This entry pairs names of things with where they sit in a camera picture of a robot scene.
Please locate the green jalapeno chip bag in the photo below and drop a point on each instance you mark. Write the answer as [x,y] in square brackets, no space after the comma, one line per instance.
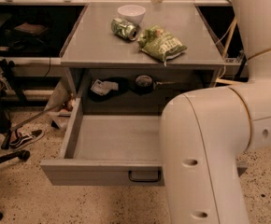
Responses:
[160,44]

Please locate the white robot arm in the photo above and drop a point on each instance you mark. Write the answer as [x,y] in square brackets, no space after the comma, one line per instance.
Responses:
[203,131]

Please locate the grey cabinet counter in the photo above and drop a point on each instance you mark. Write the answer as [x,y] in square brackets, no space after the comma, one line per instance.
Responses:
[93,47]

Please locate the grey open drawer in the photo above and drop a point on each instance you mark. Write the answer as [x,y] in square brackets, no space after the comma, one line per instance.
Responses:
[104,141]

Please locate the white bowl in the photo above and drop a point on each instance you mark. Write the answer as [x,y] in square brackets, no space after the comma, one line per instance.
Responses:
[132,13]

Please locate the green soda can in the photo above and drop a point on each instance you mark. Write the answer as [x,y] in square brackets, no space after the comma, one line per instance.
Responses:
[124,29]

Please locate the brown box on shelf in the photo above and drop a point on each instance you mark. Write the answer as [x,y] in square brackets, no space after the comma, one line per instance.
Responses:
[30,29]

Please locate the black white sneaker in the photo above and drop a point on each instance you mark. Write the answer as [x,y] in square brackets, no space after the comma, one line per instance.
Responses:
[19,140]

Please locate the black chair caster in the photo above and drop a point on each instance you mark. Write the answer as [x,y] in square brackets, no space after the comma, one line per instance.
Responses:
[22,155]

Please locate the wooden frame stand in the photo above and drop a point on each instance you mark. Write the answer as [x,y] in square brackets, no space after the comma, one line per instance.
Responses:
[229,35]

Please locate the black drawer handle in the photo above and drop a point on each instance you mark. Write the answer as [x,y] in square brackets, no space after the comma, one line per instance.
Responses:
[144,177]

